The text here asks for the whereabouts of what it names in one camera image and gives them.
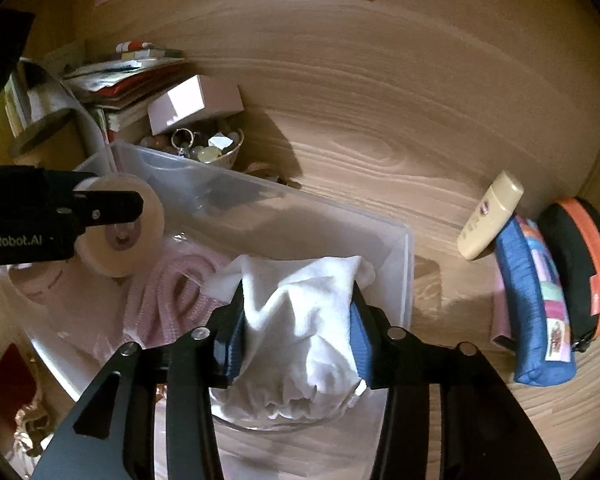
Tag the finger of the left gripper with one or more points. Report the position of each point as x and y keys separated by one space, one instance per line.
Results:
x=84 y=209

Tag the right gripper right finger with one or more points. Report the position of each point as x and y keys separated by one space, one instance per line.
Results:
x=485 y=433

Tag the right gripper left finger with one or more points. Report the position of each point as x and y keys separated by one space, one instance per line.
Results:
x=110 y=432

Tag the white tape roll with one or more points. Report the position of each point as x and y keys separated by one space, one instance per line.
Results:
x=120 y=249

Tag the gold chain trinket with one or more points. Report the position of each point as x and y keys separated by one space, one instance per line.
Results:
x=33 y=425

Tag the pink round jar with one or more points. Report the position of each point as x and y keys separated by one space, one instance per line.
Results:
x=80 y=305

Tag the pink cable bag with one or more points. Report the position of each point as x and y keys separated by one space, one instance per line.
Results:
x=165 y=300

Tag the white cloth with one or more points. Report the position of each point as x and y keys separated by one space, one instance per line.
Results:
x=298 y=366

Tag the red booklet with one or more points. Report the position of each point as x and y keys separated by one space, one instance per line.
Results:
x=17 y=385

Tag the brown ceramic mug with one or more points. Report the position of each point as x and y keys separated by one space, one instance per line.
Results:
x=52 y=142

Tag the clear plastic storage bin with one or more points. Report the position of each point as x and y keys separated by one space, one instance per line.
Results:
x=233 y=215

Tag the stack of books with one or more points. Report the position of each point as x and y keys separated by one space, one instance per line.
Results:
x=116 y=91

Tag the bowl of trinkets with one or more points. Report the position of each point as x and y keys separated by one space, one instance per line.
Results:
x=214 y=144

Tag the blue pencil pouch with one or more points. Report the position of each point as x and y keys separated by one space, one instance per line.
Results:
x=530 y=316

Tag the small white box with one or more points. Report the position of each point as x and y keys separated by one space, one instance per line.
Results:
x=197 y=99

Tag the black orange zip case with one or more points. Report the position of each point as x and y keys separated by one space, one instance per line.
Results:
x=571 y=231

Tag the cream lotion bottle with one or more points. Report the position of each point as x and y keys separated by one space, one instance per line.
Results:
x=490 y=216

